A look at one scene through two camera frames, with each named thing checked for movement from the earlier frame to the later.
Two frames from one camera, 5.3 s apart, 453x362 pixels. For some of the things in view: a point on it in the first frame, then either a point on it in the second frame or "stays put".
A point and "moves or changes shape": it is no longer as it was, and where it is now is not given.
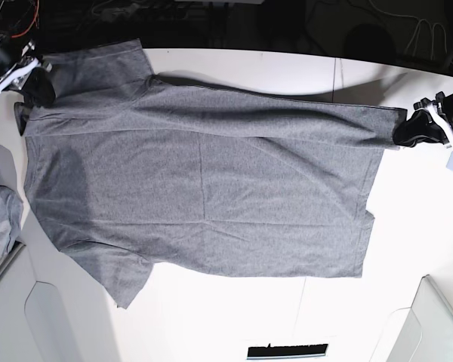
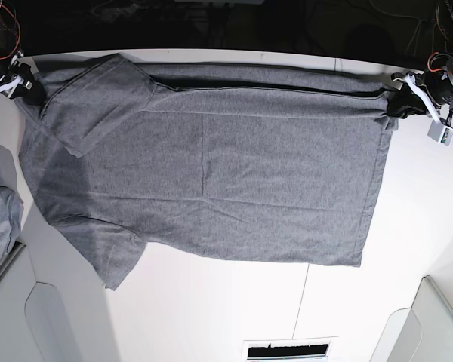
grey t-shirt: [127, 170] moves or changes shape
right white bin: [429, 330] stays put
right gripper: [421, 127] to [436, 88]
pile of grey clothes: [4, 207] stays put
